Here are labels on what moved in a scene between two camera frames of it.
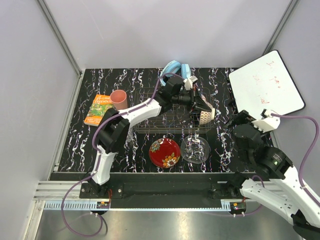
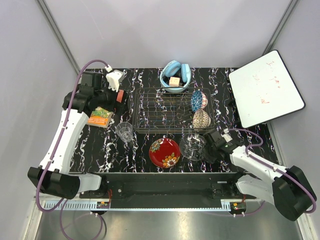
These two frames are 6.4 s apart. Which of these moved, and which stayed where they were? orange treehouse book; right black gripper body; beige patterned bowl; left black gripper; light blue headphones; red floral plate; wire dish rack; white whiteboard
Moved: left black gripper; right black gripper body; beige patterned bowl
Stayed: wire dish rack; red floral plate; light blue headphones; orange treehouse book; white whiteboard
